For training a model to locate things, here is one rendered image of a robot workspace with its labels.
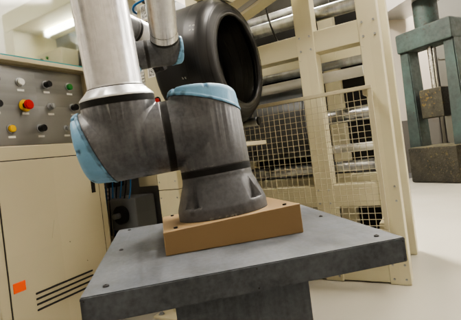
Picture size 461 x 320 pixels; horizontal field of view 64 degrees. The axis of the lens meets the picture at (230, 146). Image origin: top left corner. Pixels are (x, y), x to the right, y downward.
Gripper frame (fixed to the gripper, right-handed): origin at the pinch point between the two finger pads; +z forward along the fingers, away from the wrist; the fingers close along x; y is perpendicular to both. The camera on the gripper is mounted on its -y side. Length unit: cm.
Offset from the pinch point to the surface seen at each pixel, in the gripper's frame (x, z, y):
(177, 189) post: 26, 28, -53
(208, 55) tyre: -11.2, 5.1, -0.7
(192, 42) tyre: -6.3, 1.3, 4.7
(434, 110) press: -85, 452, 34
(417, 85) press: -67, 472, 76
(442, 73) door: -101, 556, 106
